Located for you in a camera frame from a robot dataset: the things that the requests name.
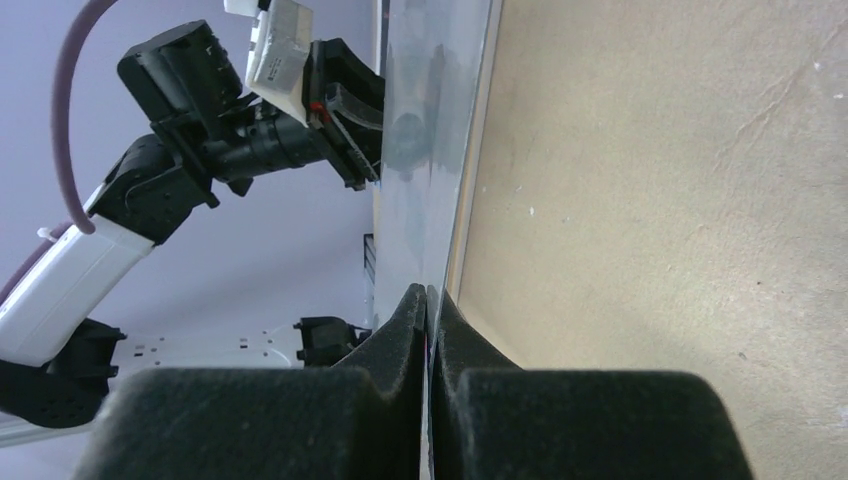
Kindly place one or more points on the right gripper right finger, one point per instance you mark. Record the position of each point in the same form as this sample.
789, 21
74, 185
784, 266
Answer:
491, 419

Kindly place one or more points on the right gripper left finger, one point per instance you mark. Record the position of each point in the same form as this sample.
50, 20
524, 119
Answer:
357, 419

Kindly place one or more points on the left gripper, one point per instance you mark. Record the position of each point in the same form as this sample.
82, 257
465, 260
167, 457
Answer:
206, 129

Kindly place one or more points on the clear acrylic sheet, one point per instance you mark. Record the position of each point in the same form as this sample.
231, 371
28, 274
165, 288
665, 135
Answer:
434, 57

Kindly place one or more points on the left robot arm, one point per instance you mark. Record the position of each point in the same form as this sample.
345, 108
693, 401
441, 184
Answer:
56, 361

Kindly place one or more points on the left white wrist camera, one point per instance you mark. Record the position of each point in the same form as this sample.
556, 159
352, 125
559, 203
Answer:
279, 47

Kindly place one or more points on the aluminium rail frame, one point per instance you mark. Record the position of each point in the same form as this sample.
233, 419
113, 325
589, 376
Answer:
369, 264

